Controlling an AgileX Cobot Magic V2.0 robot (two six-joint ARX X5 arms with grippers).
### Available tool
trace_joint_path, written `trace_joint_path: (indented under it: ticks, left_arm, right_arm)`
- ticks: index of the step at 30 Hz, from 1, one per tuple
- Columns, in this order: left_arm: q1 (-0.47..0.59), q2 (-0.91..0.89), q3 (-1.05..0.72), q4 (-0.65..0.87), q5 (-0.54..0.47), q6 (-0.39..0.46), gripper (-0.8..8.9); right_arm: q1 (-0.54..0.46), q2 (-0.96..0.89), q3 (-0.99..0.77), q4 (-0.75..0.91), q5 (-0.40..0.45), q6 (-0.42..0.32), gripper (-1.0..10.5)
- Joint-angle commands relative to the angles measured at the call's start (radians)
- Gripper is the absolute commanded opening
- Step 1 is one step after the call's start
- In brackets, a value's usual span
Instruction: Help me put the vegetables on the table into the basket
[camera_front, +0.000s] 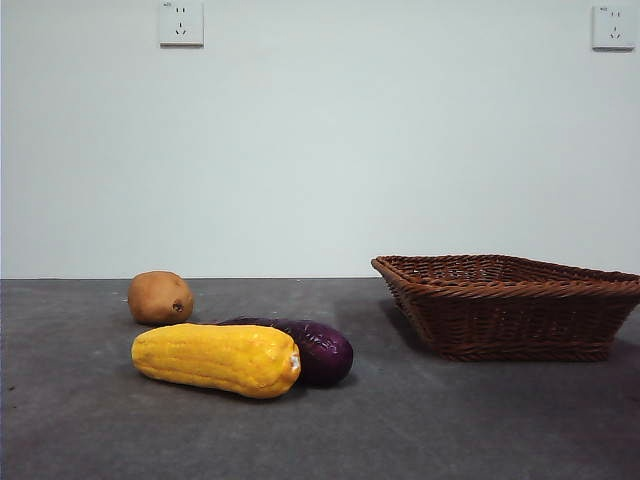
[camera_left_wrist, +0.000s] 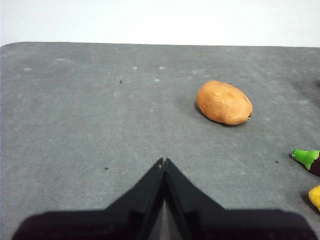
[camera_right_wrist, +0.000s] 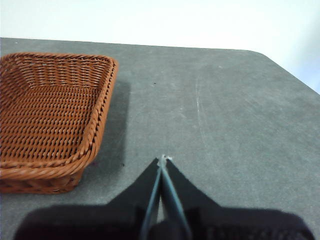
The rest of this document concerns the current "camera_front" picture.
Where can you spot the purple eggplant with green stem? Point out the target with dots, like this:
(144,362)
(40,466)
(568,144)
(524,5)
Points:
(325,350)

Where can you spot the yellow corn cob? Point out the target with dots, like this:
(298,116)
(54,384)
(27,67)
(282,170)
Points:
(210,360)

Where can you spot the brown potato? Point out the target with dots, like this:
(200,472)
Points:
(157,297)

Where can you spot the brown wicker basket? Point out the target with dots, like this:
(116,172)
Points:
(500,320)

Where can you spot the white wall socket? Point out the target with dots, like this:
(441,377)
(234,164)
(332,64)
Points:
(613,28)
(181,25)

